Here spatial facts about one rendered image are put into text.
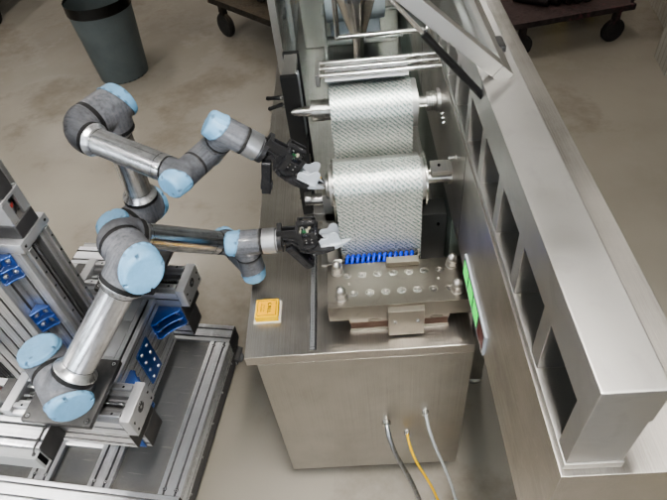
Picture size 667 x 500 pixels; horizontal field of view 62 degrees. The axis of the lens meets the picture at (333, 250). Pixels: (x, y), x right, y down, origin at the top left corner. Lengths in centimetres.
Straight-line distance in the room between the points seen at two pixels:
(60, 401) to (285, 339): 61
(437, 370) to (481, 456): 80
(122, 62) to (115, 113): 328
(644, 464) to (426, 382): 95
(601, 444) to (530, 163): 44
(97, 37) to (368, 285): 376
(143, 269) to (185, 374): 117
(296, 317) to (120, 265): 56
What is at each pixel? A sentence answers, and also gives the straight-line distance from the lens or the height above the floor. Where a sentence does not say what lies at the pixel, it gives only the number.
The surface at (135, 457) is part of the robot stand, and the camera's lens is 243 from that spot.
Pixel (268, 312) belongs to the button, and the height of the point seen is 92.
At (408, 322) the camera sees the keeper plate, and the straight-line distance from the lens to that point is 159.
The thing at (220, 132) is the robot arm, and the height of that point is 147.
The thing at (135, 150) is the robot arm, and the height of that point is 142.
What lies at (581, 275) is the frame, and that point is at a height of 165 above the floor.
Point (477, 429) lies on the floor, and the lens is 252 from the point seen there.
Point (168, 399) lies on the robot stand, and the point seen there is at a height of 21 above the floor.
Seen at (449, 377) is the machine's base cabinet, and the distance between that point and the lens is 178.
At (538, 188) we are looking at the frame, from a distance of 94.
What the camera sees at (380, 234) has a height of 110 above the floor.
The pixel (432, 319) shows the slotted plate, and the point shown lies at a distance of 164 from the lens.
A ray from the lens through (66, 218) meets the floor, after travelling 389.
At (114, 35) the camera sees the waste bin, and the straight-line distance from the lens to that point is 494.
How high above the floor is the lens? 225
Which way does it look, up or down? 46 degrees down
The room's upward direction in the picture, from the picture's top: 8 degrees counter-clockwise
